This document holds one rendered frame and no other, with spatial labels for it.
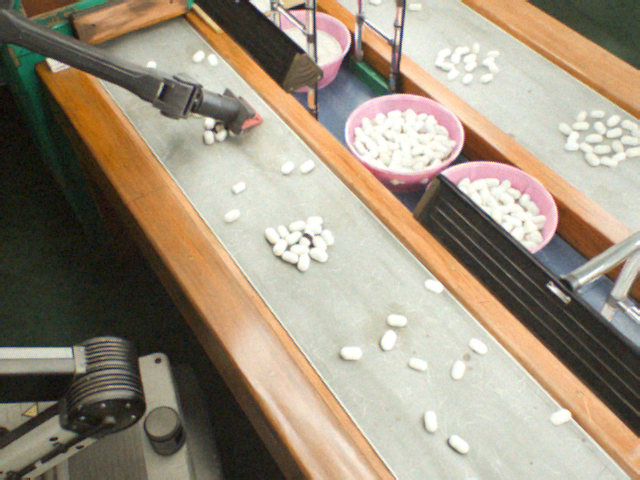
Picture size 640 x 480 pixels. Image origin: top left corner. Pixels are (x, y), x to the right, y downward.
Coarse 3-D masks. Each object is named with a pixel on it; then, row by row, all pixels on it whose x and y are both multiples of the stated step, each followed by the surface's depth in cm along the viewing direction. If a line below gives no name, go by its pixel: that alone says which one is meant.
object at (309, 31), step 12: (276, 0) 152; (312, 0) 138; (276, 12) 154; (288, 12) 150; (312, 12) 140; (276, 24) 156; (300, 24) 147; (312, 24) 142; (312, 36) 144; (312, 48) 147; (312, 84) 154; (312, 96) 157; (312, 108) 159
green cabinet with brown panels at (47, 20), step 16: (16, 0) 162; (32, 0) 165; (48, 0) 167; (64, 0) 169; (80, 0) 172; (96, 0) 173; (112, 0) 175; (32, 16) 167; (48, 16) 168; (64, 16) 171
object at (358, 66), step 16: (400, 0) 153; (400, 16) 156; (384, 32) 166; (400, 32) 159; (400, 48) 162; (352, 64) 182; (368, 64) 179; (400, 64) 165; (368, 80) 179; (384, 80) 175
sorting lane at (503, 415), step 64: (192, 64) 176; (192, 128) 160; (256, 128) 160; (192, 192) 147; (256, 192) 147; (320, 192) 146; (256, 256) 135; (384, 256) 135; (320, 320) 125; (384, 320) 125; (448, 320) 125; (384, 384) 117; (448, 384) 117; (512, 384) 117; (384, 448) 110; (448, 448) 109; (512, 448) 109; (576, 448) 109
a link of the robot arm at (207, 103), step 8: (200, 88) 145; (200, 96) 144; (208, 96) 145; (216, 96) 147; (200, 104) 144; (208, 104) 145; (216, 104) 146; (192, 112) 146; (200, 112) 145; (208, 112) 146; (216, 112) 147
